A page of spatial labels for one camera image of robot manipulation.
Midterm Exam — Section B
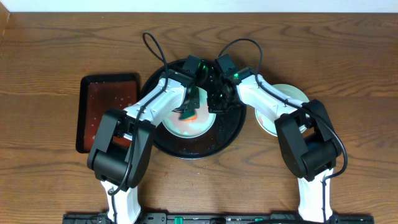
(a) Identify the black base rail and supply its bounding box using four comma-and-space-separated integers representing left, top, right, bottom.
62, 213, 374, 224

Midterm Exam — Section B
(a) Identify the black rectangular tray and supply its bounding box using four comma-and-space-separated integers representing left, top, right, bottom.
75, 72, 140, 154

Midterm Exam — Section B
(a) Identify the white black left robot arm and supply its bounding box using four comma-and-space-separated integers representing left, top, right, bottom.
87, 69, 197, 223

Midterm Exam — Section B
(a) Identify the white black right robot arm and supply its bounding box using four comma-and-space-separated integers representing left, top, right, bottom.
209, 68, 348, 223

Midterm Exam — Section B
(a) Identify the light blue plate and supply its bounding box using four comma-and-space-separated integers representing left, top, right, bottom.
162, 88, 216, 138
255, 84, 309, 137

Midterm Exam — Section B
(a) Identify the green orange sponge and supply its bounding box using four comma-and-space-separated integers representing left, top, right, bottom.
178, 110, 197, 122

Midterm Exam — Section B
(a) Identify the black round tray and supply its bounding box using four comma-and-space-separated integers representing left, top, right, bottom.
138, 58, 248, 160

